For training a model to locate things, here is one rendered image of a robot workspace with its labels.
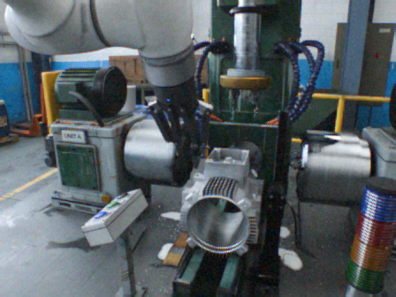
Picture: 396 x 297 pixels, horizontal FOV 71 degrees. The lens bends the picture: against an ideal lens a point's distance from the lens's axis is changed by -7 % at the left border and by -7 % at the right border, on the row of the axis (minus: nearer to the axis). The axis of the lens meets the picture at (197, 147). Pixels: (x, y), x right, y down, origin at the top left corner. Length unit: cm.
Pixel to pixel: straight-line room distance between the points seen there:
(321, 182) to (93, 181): 80
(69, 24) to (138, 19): 10
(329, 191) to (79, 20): 81
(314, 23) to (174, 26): 576
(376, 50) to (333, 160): 542
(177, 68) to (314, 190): 65
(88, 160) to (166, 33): 79
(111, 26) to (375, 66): 602
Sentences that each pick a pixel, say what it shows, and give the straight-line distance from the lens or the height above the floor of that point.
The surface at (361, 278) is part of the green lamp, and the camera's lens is 58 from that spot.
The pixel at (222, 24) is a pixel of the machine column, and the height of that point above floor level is 153.
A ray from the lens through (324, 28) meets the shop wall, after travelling 616.
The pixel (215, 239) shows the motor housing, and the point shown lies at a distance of 80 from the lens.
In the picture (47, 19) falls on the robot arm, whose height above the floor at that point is 145.
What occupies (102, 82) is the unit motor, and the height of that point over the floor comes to 131.
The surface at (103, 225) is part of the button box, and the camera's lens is 65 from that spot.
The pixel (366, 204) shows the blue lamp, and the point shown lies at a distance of 52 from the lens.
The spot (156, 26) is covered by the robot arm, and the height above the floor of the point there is 144.
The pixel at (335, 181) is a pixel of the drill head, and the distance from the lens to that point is 97.
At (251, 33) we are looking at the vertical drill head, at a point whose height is 147.
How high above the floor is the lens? 140
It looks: 17 degrees down
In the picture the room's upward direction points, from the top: straight up
